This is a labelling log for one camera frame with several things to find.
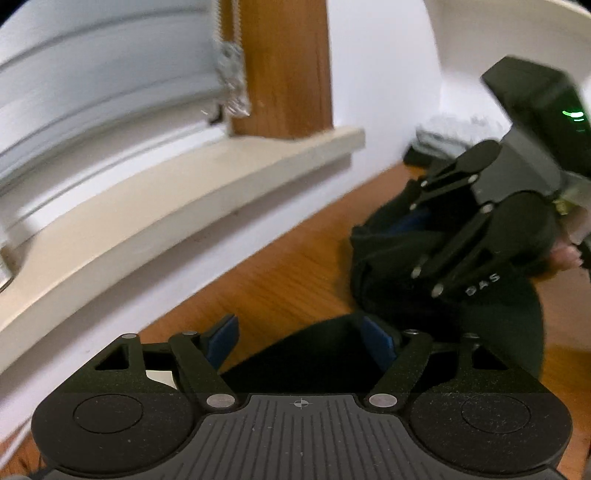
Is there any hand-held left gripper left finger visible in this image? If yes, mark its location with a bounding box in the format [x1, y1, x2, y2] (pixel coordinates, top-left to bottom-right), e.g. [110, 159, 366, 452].
[95, 315, 239, 411]

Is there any beige window sill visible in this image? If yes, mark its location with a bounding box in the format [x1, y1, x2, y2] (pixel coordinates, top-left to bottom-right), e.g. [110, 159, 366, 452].
[0, 127, 365, 374]

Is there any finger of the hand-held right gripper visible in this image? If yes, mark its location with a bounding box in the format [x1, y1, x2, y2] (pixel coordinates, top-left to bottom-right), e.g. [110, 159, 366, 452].
[410, 205, 511, 302]
[392, 159, 479, 234]

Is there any wooden window frame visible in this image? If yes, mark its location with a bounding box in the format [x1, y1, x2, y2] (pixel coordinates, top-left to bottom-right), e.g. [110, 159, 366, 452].
[219, 0, 334, 139]

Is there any grey roller shutter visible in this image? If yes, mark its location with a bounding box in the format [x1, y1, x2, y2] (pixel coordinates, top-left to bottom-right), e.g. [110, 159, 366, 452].
[0, 0, 232, 241]

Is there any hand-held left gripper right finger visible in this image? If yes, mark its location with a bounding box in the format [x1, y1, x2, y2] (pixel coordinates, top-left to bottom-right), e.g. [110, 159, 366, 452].
[359, 316, 509, 411]

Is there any person's right hand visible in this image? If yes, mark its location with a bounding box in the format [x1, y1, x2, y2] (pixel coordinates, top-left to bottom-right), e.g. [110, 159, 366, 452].
[551, 228, 587, 274]

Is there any black garment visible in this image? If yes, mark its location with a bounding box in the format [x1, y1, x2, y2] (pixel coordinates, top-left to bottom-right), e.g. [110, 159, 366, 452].
[221, 178, 544, 395]

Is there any white shelf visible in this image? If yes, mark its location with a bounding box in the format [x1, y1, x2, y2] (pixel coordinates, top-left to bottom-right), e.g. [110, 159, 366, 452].
[422, 0, 591, 79]

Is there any grey knitted cloth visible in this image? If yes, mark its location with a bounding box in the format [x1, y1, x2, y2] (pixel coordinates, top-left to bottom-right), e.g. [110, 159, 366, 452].
[413, 113, 513, 162]

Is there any shutter pull cord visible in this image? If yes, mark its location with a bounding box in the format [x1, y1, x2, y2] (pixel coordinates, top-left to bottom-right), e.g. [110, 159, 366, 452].
[211, 0, 253, 125]

